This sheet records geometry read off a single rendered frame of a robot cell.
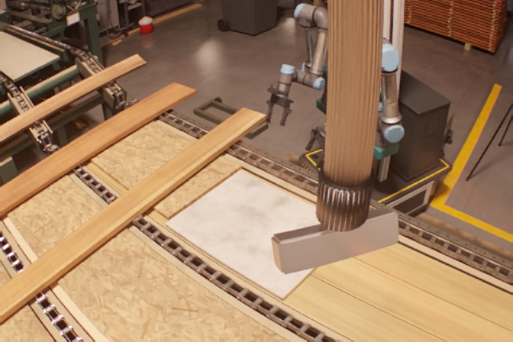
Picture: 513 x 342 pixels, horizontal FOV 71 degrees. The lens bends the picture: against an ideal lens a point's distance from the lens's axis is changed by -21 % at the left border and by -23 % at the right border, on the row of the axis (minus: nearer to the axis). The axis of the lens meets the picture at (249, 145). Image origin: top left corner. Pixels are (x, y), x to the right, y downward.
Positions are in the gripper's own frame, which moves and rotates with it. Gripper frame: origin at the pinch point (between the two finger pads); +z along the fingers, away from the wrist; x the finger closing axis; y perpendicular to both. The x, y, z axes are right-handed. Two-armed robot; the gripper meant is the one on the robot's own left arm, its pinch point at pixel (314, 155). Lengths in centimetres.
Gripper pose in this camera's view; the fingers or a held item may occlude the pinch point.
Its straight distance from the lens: 228.9
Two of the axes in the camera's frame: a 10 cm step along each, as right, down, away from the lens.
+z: -3.7, 7.7, 5.1
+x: 3.1, 6.3, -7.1
